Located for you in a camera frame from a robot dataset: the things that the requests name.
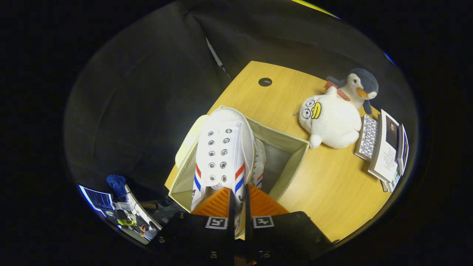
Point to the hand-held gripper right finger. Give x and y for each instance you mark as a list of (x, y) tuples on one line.
[(248, 236)]

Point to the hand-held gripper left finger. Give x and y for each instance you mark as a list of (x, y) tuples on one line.
[(231, 236)]

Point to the white canvas shoe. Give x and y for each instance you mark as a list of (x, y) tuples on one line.
[(225, 122), (259, 159)]

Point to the beige fabric storage box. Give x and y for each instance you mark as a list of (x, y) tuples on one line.
[(284, 147)]

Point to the cluttered white desk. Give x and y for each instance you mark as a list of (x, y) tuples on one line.
[(136, 218)]

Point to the blue cloth item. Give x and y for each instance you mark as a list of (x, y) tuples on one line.
[(117, 184)]

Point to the computer monitor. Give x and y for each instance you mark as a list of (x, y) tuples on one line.
[(96, 199)]

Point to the white duck plush toy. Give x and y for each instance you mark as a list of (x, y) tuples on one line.
[(332, 123)]

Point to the black white patterned book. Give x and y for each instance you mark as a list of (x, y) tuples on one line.
[(367, 138)]

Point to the white book black lettering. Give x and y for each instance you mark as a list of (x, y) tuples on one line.
[(393, 181)]

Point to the white book with portrait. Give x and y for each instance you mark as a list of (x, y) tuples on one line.
[(384, 155)]

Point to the blue cover book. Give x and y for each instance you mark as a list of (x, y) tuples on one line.
[(402, 147)]

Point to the penguin plush toy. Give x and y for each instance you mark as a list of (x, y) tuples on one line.
[(364, 79)]

